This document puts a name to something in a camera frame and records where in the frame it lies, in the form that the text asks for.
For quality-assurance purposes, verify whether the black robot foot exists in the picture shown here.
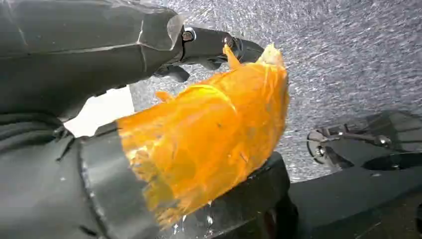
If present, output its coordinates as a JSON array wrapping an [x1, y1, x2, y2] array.
[[306, 110, 422, 171]]

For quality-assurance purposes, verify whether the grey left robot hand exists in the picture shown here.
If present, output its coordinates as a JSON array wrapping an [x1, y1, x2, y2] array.
[[0, 0, 291, 239]]

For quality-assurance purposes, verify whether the ribbed grey left arm sleeve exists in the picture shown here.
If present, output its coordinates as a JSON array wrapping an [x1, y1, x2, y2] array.
[[0, 113, 68, 153]]

